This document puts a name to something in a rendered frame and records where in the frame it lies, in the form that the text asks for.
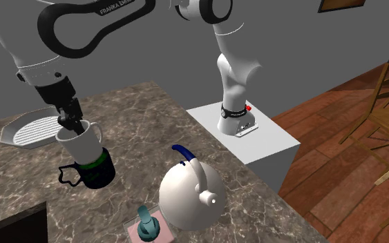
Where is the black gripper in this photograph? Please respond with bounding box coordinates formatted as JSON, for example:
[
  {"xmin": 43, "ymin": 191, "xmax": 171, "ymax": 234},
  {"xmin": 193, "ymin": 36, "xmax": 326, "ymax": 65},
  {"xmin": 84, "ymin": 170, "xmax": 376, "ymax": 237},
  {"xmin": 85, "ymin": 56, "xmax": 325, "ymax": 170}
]
[{"xmin": 34, "ymin": 75, "xmax": 88, "ymax": 136}]

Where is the white mug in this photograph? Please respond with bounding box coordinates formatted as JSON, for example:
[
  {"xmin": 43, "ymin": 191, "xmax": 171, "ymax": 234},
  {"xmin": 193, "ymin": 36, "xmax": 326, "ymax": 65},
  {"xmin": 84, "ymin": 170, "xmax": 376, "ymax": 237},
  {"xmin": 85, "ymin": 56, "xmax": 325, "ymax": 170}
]
[{"xmin": 55, "ymin": 119, "xmax": 104, "ymax": 166}]

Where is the white ribbed grill pan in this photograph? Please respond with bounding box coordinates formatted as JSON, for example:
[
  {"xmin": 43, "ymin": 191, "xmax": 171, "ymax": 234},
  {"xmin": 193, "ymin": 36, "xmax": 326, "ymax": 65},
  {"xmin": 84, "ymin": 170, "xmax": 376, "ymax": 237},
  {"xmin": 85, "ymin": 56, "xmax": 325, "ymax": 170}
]
[{"xmin": 0, "ymin": 106, "xmax": 64, "ymax": 150}]

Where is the dark mug with green band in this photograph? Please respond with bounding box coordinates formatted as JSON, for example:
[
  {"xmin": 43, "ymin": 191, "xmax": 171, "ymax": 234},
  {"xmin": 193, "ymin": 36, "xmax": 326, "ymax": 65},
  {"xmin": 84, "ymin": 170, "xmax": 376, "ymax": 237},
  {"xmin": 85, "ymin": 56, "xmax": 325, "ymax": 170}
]
[{"xmin": 57, "ymin": 147, "xmax": 117, "ymax": 191}]

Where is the teal pump bottle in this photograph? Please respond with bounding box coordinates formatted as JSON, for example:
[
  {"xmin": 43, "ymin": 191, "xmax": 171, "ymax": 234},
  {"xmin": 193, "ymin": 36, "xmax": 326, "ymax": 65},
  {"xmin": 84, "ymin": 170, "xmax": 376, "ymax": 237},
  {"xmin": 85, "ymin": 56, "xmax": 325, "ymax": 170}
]
[{"xmin": 136, "ymin": 205, "xmax": 162, "ymax": 243}]

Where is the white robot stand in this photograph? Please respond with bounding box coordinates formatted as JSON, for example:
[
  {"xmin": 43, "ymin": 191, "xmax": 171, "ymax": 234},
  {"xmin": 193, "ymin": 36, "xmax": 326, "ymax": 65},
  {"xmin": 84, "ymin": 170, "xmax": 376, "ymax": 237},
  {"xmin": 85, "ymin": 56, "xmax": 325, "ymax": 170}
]
[{"xmin": 185, "ymin": 100, "xmax": 301, "ymax": 195}]

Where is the white kettle with blue handle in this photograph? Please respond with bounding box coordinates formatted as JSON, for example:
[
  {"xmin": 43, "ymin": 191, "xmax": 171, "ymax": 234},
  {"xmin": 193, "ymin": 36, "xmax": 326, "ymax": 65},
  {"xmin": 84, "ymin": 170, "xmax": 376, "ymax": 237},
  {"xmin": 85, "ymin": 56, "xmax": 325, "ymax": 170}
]
[{"xmin": 158, "ymin": 144, "xmax": 227, "ymax": 233}]

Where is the framed wall picture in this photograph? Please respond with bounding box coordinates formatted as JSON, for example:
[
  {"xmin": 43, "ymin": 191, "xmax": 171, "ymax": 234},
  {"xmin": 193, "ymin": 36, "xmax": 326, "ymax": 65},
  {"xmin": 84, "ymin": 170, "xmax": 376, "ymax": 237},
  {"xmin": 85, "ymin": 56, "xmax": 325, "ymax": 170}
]
[{"xmin": 317, "ymin": 0, "xmax": 367, "ymax": 14}]

